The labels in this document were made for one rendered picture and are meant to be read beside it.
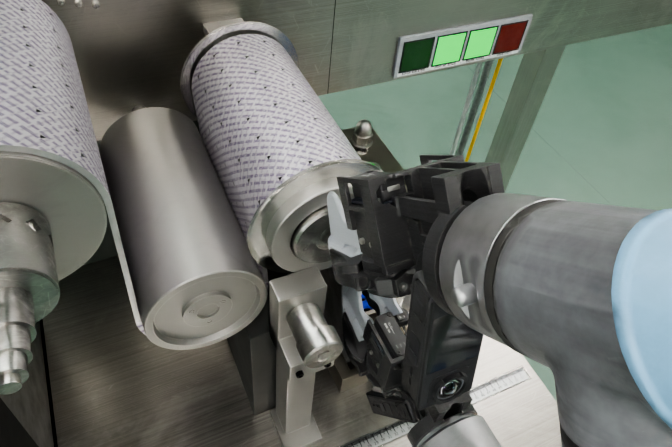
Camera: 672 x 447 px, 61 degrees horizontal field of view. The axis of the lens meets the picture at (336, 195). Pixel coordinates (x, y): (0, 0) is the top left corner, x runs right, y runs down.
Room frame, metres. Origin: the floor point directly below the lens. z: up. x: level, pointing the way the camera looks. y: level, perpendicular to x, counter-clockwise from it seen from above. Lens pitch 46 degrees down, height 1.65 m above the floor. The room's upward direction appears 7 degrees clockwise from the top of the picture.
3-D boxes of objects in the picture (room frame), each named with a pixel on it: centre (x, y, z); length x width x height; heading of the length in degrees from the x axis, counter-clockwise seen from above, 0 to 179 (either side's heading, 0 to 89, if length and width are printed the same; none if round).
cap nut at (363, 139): (0.74, -0.03, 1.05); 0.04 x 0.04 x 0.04
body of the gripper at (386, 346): (0.28, -0.10, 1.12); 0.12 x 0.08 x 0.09; 29
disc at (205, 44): (0.57, 0.13, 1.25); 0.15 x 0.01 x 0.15; 119
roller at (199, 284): (0.40, 0.17, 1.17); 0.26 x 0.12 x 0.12; 29
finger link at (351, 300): (0.37, -0.04, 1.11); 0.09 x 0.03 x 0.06; 30
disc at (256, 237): (0.36, 0.01, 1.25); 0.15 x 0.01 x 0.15; 119
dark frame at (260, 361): (0.47, 0.12, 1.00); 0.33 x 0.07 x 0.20; 29
